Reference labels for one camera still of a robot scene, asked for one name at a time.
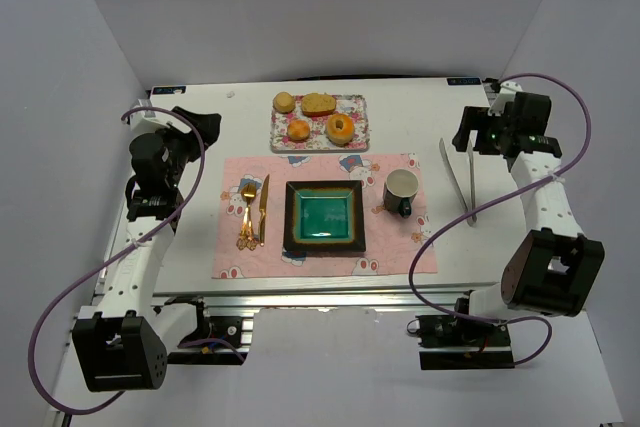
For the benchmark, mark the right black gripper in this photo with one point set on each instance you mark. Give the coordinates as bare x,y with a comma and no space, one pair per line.
476,128

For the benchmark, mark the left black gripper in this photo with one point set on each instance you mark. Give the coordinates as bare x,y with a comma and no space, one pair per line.
195,123

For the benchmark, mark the metal serving tongs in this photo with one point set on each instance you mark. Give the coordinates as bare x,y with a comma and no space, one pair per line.
460,170

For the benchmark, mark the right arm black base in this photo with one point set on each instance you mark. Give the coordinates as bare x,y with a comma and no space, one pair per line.
460,341

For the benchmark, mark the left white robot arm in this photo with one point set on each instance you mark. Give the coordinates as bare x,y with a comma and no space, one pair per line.
125,344

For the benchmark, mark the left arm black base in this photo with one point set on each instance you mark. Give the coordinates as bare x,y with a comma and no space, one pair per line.
216,340

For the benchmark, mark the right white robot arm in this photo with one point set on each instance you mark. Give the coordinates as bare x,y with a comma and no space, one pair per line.
553,270

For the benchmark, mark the small round cake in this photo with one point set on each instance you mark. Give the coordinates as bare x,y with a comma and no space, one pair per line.
283,102

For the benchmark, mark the gold knife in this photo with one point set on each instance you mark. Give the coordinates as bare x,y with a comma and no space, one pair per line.
263,211

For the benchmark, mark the round orange bun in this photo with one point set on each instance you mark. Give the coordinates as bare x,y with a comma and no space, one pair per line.
298,130

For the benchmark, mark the dark green mug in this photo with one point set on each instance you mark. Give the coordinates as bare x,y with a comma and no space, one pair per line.
400,189

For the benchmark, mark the floral rectangular tray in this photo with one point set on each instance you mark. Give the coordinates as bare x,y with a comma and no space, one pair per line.
352,105

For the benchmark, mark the gold fork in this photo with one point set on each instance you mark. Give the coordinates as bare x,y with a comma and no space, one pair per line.
246,236

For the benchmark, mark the square teal black plate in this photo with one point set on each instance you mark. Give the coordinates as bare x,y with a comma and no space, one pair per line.
324,217

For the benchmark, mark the pink bunny placemat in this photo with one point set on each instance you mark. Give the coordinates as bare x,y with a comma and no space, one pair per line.
391,241

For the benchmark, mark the ring donut bread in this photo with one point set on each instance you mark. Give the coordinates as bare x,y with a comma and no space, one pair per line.
340,129

